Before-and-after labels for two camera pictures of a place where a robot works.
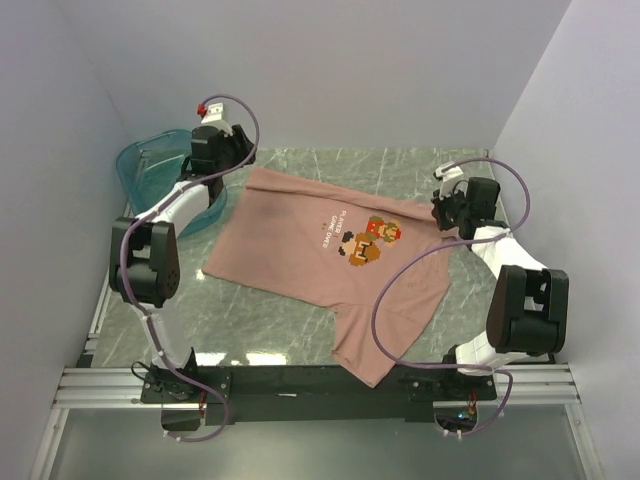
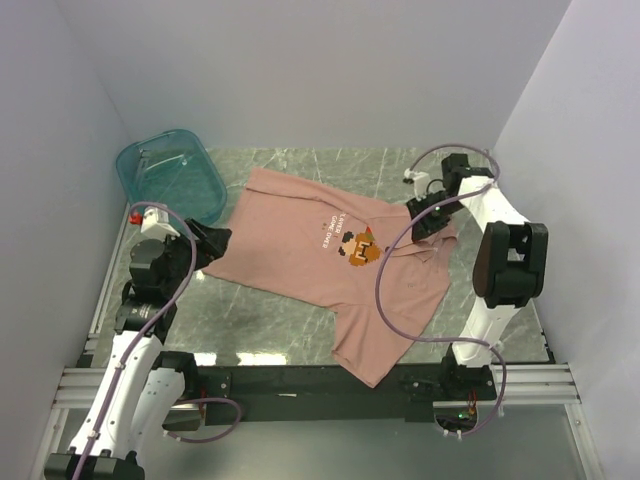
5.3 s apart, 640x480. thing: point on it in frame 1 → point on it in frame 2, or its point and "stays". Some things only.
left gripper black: [242, 144] → [212, 242]
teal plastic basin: [150, 165] stays
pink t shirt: [373, 261] stays
